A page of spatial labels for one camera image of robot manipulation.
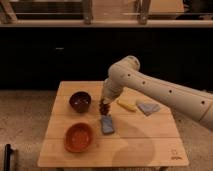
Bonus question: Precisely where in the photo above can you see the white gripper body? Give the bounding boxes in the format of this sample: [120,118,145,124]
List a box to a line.
[101,79,123,102]

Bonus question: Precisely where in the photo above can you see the yellowish gripper fingers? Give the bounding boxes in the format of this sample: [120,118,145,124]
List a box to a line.
[102,98,112,104]

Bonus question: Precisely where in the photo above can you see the dark grape bunch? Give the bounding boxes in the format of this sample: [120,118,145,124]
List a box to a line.
[99,102,110,115]

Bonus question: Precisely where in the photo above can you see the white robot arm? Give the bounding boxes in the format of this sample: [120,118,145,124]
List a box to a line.
[101,55,213,132]

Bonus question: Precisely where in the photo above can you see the orange bowl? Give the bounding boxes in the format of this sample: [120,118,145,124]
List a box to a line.
[64,122,93,153]

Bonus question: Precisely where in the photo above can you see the blue sponge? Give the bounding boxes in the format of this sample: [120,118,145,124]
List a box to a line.
[100,115,115,135]

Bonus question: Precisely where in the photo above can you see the yellow banana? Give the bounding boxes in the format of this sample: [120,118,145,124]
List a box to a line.
[116,99,137,112]

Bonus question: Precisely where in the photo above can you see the wooden table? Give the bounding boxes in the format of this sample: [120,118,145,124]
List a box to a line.
[38,81,189,168]

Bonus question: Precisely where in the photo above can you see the grey blue cloth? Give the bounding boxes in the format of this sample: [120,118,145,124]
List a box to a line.
[136,101,160,116]

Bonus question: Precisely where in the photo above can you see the black object at floor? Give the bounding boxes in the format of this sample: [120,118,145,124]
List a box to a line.
[3,144,14,171]

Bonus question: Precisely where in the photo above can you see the wooden railing shelf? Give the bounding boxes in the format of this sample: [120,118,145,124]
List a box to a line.
[0,0,213,28]

